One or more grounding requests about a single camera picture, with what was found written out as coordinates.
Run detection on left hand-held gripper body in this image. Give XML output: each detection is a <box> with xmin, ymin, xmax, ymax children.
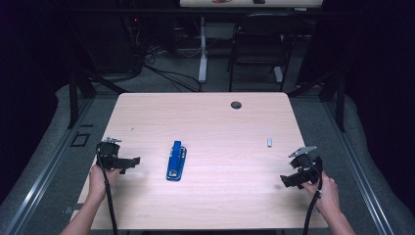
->
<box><xmin>96</xmin><ymin>136</ymin><xmax>128</xmax><ymax>171</ymax></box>

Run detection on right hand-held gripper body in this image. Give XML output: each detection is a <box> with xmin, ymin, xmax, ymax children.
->
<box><xmin>288</xmin><ymin>145</ymin><xmax>324</xmax><ymax>188</ymax></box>

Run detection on blue stapler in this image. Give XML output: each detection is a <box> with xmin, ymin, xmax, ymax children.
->
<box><xmin>165</xmin><ymin>140</ymin><xmax>188</xmax><ymax>182</ymax></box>

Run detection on person's left hand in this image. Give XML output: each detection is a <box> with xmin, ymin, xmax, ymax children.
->
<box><xmin>88</xmin><ymin>164</ymin><xmax>122</xmax><ymax>203</ymax></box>

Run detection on person's right hand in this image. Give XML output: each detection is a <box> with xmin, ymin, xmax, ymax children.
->
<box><xmin>300</xmin><ymin>177</ymin><xmax>342</xmax><ymax>217</ymax></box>

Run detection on grey tape piece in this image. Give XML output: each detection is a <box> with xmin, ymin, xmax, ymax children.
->
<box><xmin>63</xmin><ymin>204</ymin><xmax>83</xmax><ymax>215</ymax></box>

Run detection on black metal stand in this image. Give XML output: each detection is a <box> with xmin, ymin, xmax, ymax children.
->
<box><xmin>67</xmin><ymin>70</ymin><xmax>126</xmax><ymax>129</ymax></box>
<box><xmin>287</xmin><ymin>70</ymin><xmax>346</xmax><ymax>133</ymax></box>

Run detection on black folding chair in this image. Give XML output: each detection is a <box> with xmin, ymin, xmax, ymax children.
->
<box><xmin>227</xmin><ymin>13</ymin><xmax>304</xmax><ymax>93</ymax></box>

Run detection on white desk leg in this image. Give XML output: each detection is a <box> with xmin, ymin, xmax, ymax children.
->
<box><xmin>198</xmin><ymin>17</ymin><xmax>208</xmax><ymax>83</ymax></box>

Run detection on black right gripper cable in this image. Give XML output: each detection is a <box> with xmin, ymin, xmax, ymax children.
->
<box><xmin>301</xmin><ymin>163</ymin><xmax>325</xmax><ymax>235</ymax></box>

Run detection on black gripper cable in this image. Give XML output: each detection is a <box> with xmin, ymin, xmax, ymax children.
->
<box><xmin>95</xmin><ymin>145</ymin><xmax>118</xmax><ymax>235</ymax></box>
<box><xmin>301</xmin><ymin>163</ymin><xmax>325</xmax><ymax>235</ymax></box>

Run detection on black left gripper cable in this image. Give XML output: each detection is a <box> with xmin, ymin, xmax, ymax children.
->
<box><xmin>95</xmin><ymin>145</ymin><xmax>118</xmax><ymax>235</ymax></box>

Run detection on aluminium floor rail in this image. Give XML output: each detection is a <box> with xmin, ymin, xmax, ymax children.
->
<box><xmin>2</xmin><ymin>97</ymin><xmax>96</xmax><ymax>235</ymax></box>
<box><xmin>321</xmin><ymin>97</ymin><xmax>397</xmax><ymax>235</ymax></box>

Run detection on black floor cables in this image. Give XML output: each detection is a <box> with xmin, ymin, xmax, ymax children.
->
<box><xmin>130</xmin><ymin>19</ymin><xmax>203</xmax><ymax>93</ymax></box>

